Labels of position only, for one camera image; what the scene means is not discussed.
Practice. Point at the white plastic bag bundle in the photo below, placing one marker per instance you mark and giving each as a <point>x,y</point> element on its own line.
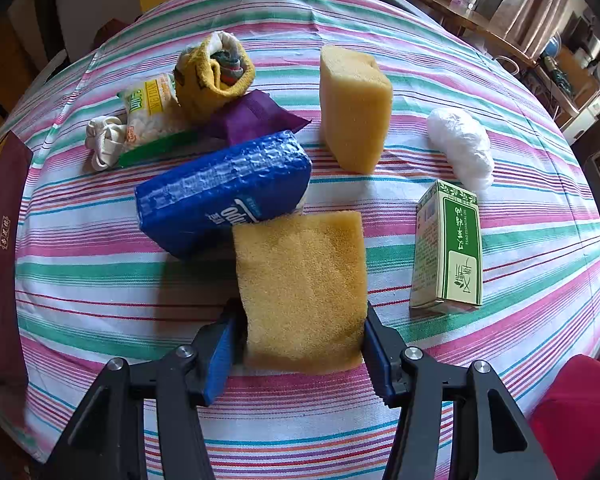
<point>460,145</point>

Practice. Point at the yellow towel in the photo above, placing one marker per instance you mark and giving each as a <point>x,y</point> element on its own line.
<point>195,85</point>

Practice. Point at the blue tissue pack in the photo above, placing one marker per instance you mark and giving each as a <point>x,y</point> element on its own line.
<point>220,190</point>

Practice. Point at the green and white carton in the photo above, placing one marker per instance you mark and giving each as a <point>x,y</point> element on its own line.
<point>450,250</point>

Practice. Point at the dark red cloth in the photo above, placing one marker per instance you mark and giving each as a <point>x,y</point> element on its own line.
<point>112,29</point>

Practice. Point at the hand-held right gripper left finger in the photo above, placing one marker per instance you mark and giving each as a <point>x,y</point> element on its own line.
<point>220,355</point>

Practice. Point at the white knotted cloth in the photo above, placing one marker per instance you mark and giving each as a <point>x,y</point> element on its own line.
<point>105,140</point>

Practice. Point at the yellow sponge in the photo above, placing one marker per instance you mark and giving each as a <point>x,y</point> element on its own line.
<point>300,290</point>

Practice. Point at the striped curtain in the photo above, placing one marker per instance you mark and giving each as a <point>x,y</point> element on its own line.
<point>530,5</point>

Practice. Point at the maroon storage box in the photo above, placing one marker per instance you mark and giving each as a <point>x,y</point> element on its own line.
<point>2,260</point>

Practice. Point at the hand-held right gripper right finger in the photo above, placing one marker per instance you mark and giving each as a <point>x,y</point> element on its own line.
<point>380,360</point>

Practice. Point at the grey cushion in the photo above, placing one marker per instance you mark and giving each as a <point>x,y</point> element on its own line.
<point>90,5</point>

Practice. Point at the purple packet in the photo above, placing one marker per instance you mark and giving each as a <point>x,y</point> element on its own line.
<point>250,117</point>

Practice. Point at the striped tablecloth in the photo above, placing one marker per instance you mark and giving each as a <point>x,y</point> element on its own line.
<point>280,20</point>

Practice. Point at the green snack packet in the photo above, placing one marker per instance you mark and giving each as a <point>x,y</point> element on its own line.
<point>147,120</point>

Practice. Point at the thick yellow sponge block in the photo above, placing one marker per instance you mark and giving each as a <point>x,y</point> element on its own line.
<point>355,105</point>

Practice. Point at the wooden shelf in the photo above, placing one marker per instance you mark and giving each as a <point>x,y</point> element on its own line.
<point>510,52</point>

